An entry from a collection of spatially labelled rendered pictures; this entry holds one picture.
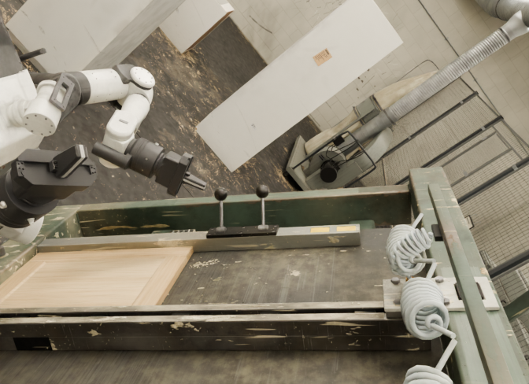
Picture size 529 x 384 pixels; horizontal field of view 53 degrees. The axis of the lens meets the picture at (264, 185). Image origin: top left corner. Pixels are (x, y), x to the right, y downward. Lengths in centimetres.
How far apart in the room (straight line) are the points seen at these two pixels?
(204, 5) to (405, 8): 408
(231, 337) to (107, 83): 80
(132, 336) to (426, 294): 61
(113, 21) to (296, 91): 197
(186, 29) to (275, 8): 327
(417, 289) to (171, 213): 109
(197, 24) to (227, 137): 163
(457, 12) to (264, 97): 506
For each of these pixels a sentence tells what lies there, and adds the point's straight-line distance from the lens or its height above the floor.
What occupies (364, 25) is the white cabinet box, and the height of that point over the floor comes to 187.
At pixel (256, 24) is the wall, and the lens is 947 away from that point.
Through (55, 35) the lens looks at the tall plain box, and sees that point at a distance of 397.
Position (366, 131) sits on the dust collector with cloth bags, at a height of 107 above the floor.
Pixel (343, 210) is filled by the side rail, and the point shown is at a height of 164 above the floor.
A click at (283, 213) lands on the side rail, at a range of 166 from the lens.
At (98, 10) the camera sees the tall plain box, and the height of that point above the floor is 65.
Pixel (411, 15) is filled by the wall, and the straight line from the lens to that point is 936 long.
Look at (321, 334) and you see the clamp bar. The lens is 104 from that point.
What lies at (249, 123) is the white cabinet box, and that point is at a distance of 517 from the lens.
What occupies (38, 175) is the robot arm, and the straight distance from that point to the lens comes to 81.
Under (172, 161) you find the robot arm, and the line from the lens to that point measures 137.
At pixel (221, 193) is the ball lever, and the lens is 148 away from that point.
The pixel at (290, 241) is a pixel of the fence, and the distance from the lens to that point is 143.
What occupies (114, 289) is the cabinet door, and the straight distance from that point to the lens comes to 139.
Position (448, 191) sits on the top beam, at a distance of 148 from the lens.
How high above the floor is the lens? 207
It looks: 21 degrees down
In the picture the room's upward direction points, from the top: 54 degrees clockwise
